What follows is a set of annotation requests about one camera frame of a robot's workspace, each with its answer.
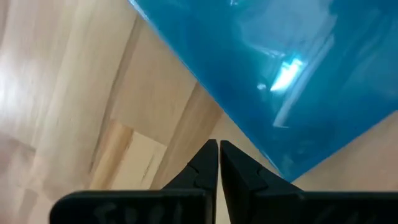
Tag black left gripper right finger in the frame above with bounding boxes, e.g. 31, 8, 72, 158
220, 139, 398, 224

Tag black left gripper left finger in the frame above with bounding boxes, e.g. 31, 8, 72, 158
49, 139, 219, 224

